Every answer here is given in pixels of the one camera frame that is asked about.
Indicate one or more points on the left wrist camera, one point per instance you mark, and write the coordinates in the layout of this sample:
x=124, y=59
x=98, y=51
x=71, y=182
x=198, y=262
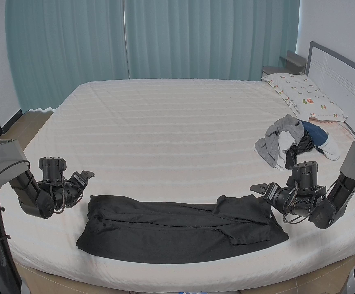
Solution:
x=80, y=178

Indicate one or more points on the blue-green curtain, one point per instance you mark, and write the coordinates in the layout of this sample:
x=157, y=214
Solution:
x=211, y=26
x=67, y=41

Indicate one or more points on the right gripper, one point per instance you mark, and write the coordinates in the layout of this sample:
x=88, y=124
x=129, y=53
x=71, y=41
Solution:
x=283, y=201

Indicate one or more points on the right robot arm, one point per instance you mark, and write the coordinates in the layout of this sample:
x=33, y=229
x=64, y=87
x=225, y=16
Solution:
x=333, y=201

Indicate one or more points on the grey bedside table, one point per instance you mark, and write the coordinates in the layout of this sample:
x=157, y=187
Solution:
x=292, y=60

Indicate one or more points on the pile of clothes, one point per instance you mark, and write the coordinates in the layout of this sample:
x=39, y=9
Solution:
x=271, y=141

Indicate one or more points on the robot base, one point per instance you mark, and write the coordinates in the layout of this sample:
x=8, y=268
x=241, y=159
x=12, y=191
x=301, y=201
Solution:
x=192, y=292

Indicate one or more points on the white printed pillow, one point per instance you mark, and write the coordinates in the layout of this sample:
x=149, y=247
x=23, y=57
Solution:
x=303, y=93

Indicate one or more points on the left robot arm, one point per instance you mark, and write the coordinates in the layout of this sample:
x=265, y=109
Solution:
x=27, y=194

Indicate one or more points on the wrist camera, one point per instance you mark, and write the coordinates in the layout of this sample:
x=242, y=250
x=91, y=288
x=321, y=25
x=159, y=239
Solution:
x=80, y=178
x=271, y=191

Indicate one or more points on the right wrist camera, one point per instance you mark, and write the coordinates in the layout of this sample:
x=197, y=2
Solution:
x=271, y=191

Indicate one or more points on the black T-shirt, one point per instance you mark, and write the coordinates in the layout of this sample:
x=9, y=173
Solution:
x=165, y=240

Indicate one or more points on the bed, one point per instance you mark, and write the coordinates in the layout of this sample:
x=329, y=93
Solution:
x=165, y=118

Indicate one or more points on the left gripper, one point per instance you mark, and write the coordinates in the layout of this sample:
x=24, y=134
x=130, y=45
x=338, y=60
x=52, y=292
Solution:
x=72, y=194

